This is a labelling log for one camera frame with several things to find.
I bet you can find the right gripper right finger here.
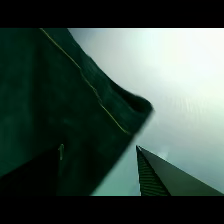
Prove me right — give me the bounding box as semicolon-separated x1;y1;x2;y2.
135;145;224;197

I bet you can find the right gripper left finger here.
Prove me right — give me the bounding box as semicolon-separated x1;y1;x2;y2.
0;143;64;197

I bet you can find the dark green garment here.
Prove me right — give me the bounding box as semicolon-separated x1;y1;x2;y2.
0;27;155;197

